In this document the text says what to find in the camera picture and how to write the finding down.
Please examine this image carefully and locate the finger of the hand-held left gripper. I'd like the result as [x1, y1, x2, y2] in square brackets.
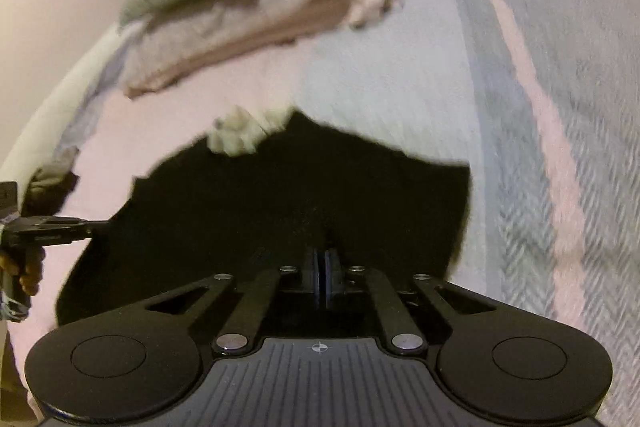
[9, 215, 112, 249]

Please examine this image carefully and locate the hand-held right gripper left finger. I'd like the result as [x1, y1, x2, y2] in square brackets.
[144, 248, 322, 355]

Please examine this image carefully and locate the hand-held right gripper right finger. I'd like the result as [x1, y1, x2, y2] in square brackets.
[324, 247, 501, 355]

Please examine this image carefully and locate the black garment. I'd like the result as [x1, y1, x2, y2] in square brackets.
[55, 109, 474, 329]

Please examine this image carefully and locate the person's left hand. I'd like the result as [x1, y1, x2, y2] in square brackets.
[0, 248, 45, 299]

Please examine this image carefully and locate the dark brown cloth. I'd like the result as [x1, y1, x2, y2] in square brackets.
[22, 147, 82, 214]

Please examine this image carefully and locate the white bed sheet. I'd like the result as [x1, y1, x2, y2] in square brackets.
[0, 29, 138, 180]

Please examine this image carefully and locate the cream crumpled cloth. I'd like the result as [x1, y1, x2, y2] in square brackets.
[207, 104, 295, 158]

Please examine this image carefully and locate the folded beige towel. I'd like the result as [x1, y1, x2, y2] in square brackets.
[122, 0, 353, 102]

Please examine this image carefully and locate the striped pink grey blanket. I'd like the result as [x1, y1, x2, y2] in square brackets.
[10, 0, 640, 427]

